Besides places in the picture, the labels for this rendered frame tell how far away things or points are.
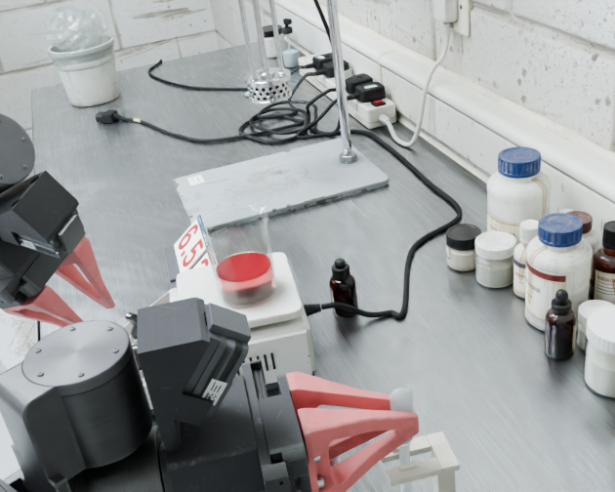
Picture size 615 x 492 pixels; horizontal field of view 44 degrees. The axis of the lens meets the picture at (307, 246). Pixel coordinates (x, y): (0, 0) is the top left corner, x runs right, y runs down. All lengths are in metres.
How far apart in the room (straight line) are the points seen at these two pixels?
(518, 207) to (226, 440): 0.54
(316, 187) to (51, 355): 0.75
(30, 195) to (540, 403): 0.48
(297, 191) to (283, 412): 0.71
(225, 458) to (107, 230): 0.75
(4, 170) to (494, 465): 0.46
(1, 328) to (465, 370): 0.56
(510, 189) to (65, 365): 0.59
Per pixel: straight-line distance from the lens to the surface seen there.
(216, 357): 0.41
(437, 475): 0.52
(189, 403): 0.42
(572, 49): 0.97
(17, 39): 3.13
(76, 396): 0.41
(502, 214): 0.89
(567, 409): 0.74
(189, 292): 0.78
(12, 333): 0.98
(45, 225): 0.60
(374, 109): 1.34
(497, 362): 0.78
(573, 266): 0.78
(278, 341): 0.73
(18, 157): 0.62
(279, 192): 1.13
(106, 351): 0.42
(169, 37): 3.17
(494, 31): 1.12
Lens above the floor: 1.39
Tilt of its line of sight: 30 degrees down
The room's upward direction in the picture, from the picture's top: 8 degrees counter-clockwise
